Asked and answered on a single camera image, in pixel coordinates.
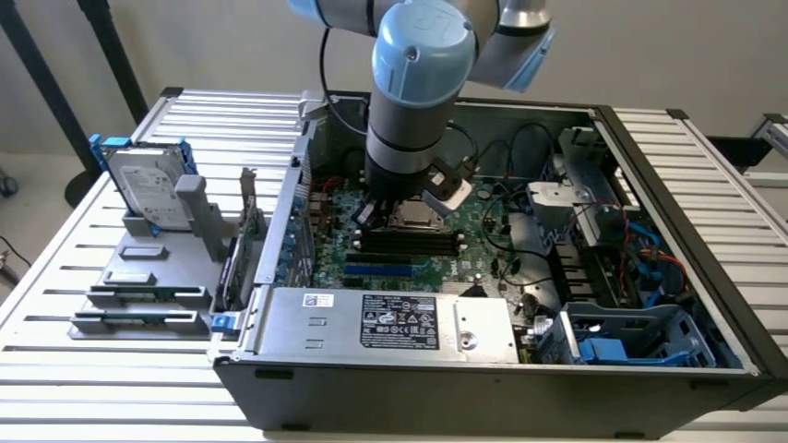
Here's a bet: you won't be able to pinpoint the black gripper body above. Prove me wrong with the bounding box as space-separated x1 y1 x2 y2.
356 159 446 231

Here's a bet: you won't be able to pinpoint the CPU socket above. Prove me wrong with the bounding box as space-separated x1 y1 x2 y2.
384 198 446 231

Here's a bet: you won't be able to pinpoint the black RAM slots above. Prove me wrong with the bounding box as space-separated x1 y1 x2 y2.
358 228 463 257

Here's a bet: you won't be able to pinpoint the green motherboard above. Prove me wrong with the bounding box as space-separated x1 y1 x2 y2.
278 177 524 301

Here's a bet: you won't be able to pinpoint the black expansion slot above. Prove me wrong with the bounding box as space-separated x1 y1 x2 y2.
344 252 412 266

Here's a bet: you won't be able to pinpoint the blue expansion slot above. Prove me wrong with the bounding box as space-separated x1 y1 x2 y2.
342 263 416 280

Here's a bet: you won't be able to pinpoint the graphics card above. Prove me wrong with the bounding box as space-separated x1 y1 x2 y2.
214 166 260 311

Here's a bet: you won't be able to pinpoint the metal disk bay cage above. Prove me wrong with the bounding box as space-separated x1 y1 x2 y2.
526 126 635 248

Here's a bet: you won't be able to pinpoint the silver power supply unit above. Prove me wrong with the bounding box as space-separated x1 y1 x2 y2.
238 286 519 365

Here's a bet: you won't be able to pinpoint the grey parts rack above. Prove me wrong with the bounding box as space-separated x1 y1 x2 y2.
66 174 270 341

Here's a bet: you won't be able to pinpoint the green RAM stick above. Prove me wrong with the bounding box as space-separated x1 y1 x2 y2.
88 285 204 303

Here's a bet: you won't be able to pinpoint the black open PC case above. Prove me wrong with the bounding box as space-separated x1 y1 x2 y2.
206 90 784 441

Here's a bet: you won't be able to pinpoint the black stand pole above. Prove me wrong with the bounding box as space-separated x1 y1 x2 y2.
0 0 150 209

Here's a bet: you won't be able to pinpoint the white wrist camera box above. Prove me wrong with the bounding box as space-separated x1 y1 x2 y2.
422 157 475 216

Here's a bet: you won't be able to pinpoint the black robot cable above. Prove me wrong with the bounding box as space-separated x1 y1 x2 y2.
318 27 371 135

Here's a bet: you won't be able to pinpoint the hard disk with blue bracket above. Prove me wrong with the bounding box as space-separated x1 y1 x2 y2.
88 134 199 232

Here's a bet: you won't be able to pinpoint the red SATA wire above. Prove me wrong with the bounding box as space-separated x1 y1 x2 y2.
619 251 688 304

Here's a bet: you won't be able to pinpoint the blue SATA wire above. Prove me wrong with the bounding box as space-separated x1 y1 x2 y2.
624 221 688 308

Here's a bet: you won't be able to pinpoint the blue plastic disk bracket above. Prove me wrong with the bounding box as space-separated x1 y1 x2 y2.
539 302 719 368

